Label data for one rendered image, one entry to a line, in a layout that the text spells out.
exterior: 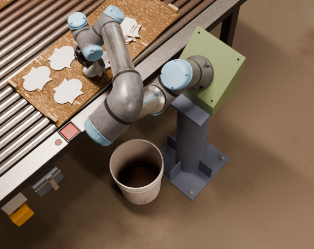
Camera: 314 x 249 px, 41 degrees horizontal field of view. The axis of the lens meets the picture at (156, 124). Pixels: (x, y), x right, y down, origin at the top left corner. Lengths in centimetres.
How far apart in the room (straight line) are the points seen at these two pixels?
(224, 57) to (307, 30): 173
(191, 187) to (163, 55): 98
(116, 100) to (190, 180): 146
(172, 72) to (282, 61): 169
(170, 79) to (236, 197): 123
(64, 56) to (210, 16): 75
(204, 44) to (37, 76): 77
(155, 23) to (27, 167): 91
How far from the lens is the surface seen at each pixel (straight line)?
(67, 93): 190
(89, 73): 193
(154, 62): 197
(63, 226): 266
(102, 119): 131
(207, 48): 181
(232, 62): 177
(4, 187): 181
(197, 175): 267
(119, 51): 141
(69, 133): 182
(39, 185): 188
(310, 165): 285
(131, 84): 129
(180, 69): 162
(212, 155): 273
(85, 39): 162
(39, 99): 193
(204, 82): 177
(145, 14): 214
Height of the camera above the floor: 251
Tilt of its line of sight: 63 degrees down
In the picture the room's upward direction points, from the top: 3 degrees counter-clockwise
